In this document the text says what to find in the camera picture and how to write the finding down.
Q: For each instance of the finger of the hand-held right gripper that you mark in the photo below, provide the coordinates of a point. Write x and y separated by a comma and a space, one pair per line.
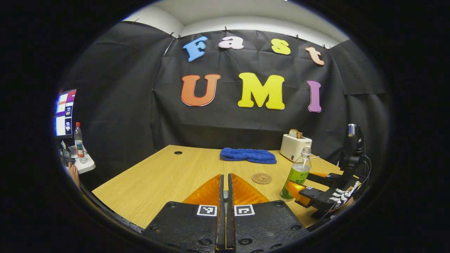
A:
318, 196
330, 178

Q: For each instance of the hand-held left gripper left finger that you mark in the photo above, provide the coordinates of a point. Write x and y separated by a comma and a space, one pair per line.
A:
221, 225

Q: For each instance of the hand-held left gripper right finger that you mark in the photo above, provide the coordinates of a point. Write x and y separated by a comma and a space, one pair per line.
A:
230, 225

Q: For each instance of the clear water bottle green label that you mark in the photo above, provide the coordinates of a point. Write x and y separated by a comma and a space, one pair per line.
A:
299, 172

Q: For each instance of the round wooden coaster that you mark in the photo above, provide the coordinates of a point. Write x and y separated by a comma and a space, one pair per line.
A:
262, 178

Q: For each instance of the red-capped plastic bottle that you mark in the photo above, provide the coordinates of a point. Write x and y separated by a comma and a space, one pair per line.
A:
79, 144

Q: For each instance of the white toaster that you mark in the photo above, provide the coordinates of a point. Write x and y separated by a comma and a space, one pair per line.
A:
293, 147

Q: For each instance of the bread slice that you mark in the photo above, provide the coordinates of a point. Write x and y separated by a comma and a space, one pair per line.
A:
295, 133

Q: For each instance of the blue towel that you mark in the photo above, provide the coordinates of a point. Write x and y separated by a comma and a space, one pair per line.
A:
248, 155

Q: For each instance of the white side table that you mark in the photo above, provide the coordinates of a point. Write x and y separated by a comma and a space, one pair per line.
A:
88, 165

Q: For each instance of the black backdrop cloth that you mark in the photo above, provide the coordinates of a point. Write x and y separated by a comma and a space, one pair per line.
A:
123, 105

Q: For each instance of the small black device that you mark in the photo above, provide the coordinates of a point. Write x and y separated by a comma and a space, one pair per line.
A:
69, 160

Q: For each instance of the computer monitor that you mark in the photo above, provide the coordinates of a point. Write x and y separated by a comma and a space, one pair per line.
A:
65, 112

